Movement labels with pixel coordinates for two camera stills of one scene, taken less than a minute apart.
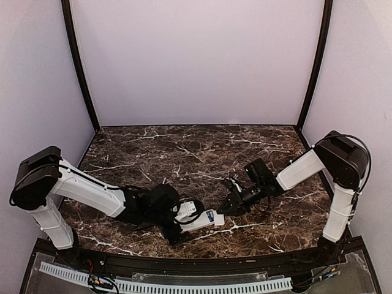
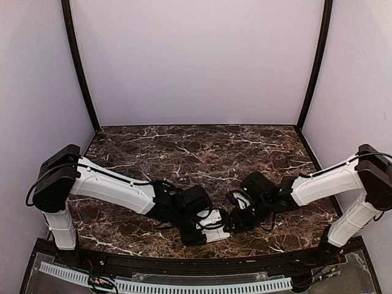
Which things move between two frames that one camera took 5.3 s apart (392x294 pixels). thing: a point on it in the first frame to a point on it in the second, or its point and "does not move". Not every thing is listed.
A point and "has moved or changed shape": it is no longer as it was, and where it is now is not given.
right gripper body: [249, 198] to [252, 218]
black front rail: [320, 257] does not move
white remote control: [206, 219] has moved or changed shape
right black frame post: [319, 63] does not move
